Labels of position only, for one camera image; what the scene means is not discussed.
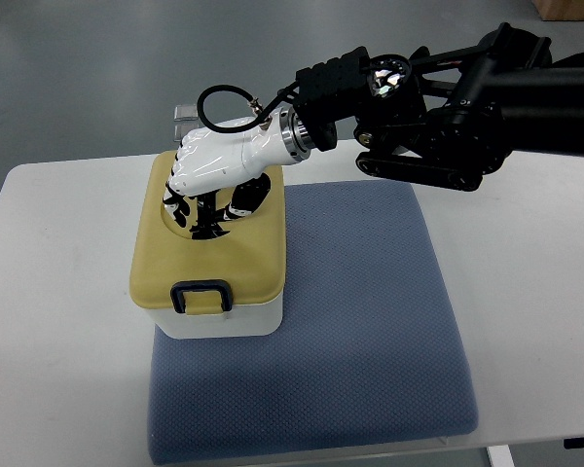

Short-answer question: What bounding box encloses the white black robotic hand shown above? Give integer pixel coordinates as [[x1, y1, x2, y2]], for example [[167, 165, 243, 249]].
[[163, 107, 315, 228]]

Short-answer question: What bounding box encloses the black lid handle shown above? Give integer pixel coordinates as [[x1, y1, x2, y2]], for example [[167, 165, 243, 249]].
[[190, 191, 229, 240]]

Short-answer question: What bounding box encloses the yellow box lid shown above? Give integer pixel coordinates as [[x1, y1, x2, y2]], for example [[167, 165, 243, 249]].
[[129, 151, 286, 309]]

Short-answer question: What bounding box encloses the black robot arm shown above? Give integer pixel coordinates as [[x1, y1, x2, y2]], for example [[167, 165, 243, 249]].
[[282, 23, 584, 192]]

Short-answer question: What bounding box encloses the white storage box base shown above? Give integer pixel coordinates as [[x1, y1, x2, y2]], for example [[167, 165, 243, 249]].
[[146, 291, 283, 340]]

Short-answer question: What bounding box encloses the cardboard box corner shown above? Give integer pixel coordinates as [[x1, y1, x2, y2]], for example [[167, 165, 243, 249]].
[[531, 0, 584, 21]]

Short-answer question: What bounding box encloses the upper clear plastic packet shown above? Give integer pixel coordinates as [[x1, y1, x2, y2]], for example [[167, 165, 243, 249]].
[[173, 104, 199, 122]]

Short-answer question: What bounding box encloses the blue front latch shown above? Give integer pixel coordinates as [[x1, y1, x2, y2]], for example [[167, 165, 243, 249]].
[[169, 279, 234, 314]]

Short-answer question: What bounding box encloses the blue fabric cushion mat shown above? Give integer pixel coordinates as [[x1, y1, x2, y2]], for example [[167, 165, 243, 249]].
[[148, 180, 478, 464]]

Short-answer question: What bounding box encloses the black device at table edge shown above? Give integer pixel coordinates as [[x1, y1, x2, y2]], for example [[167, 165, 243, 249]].
[[563, 437, 584, 449]]

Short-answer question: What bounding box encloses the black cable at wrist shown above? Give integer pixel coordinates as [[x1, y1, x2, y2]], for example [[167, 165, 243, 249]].
[[196, 85, 303, 134]]

